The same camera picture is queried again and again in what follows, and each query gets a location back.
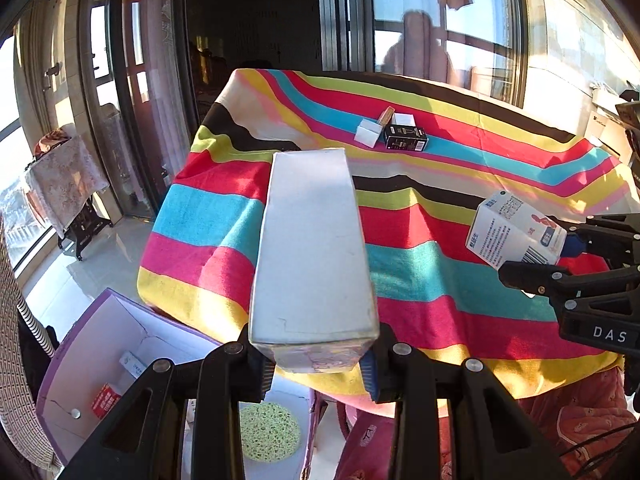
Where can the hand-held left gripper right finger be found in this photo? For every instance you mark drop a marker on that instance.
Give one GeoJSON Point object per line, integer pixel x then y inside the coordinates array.
{"type": "Point", "coordinates": [369, 377]}

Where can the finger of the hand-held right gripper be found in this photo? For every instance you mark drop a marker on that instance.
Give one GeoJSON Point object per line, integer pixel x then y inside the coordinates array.
{"type": "Point", "coordinates": [550, 280]}
{"type": "Point", "coordinates": [600, 235]}

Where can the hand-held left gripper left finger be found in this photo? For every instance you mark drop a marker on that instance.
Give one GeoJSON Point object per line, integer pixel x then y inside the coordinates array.
{"type": "Point", "coordinates": [265, 380]}

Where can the round green sponge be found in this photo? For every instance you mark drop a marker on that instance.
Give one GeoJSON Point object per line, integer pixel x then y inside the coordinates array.
{"type": "Point", "coordinates": [272, 432]}

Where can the small white milk carton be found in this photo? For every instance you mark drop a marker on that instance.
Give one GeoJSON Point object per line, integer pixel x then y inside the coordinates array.
{"type": "Point", "coordinates": [510, 232]}

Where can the large white box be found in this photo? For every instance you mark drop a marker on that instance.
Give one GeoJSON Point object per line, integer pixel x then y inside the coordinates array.
{"type": "Point", "coordinates": [310, 260]}

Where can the teal and white box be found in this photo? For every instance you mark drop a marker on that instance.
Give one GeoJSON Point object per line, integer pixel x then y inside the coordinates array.
{"type": "Point", "coordinates": [131, 362]}

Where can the purple cardboard box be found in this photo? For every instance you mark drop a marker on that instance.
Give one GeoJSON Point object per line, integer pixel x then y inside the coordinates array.
{"type": "Point", "coordinates": [100, 320]}

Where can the white appliance carton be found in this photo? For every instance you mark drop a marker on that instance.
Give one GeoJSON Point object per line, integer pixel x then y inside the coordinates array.
{"type": "Point", "coordinates": [605, 125]}

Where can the colourful striped blanket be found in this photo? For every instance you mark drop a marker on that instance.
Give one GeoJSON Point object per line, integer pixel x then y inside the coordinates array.
{"type": "Point", "coordinates": [425, 270]}

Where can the red and white packet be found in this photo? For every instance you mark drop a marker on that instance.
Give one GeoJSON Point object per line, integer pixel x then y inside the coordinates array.
{"type": "Point", "coordinates": [105, 401]}

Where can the black box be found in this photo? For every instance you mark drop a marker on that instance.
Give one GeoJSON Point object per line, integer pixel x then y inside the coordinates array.
{"type": "Point", "coordinates": [405, 137]}

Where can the flat white box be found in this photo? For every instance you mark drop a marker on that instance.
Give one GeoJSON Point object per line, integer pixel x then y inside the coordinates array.
{"type": "Point", "coordinates": [404, 120]}

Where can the brown box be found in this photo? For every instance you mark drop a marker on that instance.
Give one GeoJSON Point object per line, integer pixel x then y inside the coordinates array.
{"type": "Point", "coordinates": [386, 116]}

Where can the white box with printed side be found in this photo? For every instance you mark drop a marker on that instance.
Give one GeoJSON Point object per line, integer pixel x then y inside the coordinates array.
{"type": "Point", "coordinates": [366, 135]}

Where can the dark wooden stand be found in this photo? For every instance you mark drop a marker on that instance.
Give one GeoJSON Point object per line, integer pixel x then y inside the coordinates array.
{"type": "Point", "coordinates": [82, 222]}

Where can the balcony window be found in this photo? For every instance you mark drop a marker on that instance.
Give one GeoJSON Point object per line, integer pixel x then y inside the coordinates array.
{"type": "Point", "coordinates": [480, 20]}

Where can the white wicker chair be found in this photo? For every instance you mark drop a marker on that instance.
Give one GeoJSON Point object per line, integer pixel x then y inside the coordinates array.
{"type": "Point", "coordinates": [25, 320]}

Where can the side table with cloth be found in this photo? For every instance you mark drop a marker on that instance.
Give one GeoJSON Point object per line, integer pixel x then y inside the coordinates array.
{"type": "Point", "coordinates": [65, 175]}

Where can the sliding glass door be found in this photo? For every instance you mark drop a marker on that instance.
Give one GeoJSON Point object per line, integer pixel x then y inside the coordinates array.
{"type": "Point", "coordinates": [135, 85]}

